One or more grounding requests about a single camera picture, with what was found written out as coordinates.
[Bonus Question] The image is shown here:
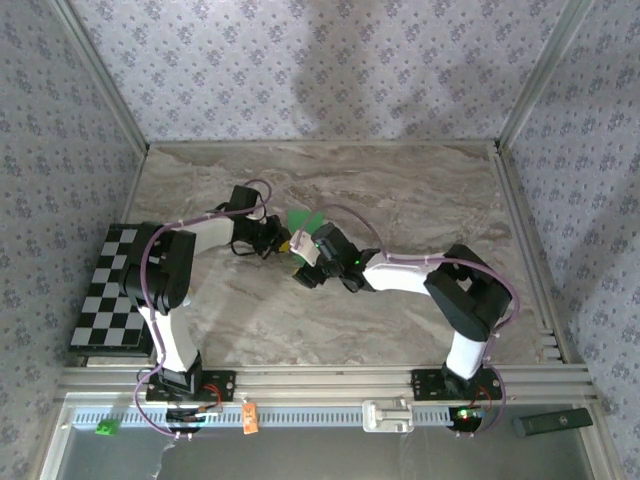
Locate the aluminium side rail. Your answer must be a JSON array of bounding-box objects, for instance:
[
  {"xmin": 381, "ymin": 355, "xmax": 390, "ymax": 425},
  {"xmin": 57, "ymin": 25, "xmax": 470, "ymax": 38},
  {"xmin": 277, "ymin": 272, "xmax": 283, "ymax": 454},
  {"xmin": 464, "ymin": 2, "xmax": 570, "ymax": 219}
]
[{"xmin": 492, "ymin": 142, "xmax": 576, "ymax": 364}]

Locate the round black controller board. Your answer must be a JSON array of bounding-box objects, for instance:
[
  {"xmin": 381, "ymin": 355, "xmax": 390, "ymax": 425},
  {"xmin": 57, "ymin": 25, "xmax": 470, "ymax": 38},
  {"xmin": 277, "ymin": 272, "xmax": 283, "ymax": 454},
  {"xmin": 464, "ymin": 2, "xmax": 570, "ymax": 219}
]
[
  {"xmin": 164, "ymin": 405, "xmax": 225, "ymax": 435},
  {"xmin": 446, "ymin": 405, "xmax": 490, "ymax": 434}
]

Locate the long aluminium mounting rail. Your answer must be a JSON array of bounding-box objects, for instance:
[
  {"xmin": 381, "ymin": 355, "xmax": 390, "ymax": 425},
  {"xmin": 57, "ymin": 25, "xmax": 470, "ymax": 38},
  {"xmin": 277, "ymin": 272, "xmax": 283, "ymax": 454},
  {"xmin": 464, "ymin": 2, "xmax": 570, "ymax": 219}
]
[{"xmin": 55, "ymin": 363, "xmax": 600, "ymax": 407}]

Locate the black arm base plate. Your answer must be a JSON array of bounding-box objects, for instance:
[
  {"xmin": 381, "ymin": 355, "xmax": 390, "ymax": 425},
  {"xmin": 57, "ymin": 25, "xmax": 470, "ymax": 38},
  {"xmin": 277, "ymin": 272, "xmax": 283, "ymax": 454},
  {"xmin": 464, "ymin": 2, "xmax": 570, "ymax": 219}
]
[
  {"xmin": 410, "ymin": 368, "xmax": 504, "ymax": 401},
  {"xmin": 144, "ymin": 368, "xmax": 237, "ymax": 403}
]

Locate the long black device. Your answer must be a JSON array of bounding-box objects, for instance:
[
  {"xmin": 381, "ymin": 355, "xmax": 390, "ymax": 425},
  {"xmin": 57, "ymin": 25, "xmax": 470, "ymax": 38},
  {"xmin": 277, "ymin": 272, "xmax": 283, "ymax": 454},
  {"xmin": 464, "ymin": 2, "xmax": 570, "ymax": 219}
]
[{"xmin": 513, "ymin": 407, "xmax": 595, "ymax": 438}]

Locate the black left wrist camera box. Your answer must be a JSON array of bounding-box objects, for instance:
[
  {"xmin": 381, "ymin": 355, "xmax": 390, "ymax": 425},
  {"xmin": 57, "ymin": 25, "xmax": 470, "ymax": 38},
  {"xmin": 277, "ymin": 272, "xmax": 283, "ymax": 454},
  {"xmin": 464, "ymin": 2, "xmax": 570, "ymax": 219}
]
[{"xmin": 227, "ymin": 184, "xmax": 269, "ymax": 219}]

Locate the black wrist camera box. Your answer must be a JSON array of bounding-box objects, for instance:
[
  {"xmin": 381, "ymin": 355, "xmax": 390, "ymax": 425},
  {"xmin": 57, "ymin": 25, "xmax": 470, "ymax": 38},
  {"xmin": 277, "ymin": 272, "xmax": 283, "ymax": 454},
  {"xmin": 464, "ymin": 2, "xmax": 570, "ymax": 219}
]
[
  {"xmin": 310, "ymin": 223, "xmax": 362, "ymax": 275},
  {"xmin": 227, "ymin": 184, "xmax": 269, "ymax": 219}
]

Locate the purple cable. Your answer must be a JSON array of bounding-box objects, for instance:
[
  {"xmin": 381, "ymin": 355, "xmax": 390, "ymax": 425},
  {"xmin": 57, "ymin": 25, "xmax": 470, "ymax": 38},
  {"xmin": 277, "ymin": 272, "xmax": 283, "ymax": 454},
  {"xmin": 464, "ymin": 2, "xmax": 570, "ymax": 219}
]
[
  {"xmin": 132, "ymin": 178, "xmax": 275, "ymax": 442},
  {"xmin": 297, "ymin": 203, "xmax": 521, "ymax": 441}
]

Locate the white cable connector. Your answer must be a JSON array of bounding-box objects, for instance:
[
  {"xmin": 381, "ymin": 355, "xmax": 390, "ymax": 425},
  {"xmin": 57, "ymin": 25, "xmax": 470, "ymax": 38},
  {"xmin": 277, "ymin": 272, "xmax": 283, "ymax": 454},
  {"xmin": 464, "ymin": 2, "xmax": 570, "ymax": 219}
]
[{"xmin": 291, "ymin": 228, "xmax": 321, "ymax": 268}]

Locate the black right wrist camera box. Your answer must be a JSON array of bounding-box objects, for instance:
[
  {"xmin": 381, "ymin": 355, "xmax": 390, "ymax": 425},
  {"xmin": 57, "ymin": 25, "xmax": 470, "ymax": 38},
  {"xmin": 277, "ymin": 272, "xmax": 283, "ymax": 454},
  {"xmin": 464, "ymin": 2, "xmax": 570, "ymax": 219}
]
[{"xmin": 310, "ymin": 223, "xmax": 362, "ymax": 275}]

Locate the black grey checkerboard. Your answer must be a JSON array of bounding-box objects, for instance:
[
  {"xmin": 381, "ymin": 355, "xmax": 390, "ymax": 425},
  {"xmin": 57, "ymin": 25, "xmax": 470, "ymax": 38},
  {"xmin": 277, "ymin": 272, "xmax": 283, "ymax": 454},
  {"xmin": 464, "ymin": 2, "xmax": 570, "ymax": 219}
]
[{"xmin": 68, "ymin": 223, "xmax": 156, "ymax": 357}]

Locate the grey slotted cable duct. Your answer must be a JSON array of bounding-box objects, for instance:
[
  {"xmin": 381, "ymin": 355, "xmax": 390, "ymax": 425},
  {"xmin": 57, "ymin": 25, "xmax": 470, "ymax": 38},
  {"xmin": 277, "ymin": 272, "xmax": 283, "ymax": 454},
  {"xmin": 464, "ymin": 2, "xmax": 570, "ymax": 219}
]
[{"xmin": 72, "ymin": 405, "xmax": 489, "ymax": 430}]

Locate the aluminium corner post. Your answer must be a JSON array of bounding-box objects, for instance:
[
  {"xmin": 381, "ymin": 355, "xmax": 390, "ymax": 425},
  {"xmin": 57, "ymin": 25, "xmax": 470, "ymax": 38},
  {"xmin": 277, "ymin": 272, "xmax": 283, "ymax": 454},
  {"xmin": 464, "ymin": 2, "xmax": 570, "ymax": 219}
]
[
  {"xmin": 49, "ymin": 0, "xmax": 151, "ymax": 155},
  {"xmin": 497, "ymin": 0, "xmax": 596, "ymax": 149}
]

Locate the white plastic latch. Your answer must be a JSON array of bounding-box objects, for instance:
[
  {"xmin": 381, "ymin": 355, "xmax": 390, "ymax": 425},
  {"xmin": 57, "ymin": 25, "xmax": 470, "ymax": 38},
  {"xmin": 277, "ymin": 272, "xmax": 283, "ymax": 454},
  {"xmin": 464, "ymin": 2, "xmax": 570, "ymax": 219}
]
[{"xmin": 362, "ymin": 397, "xmax": 415, "ymax": 434}]

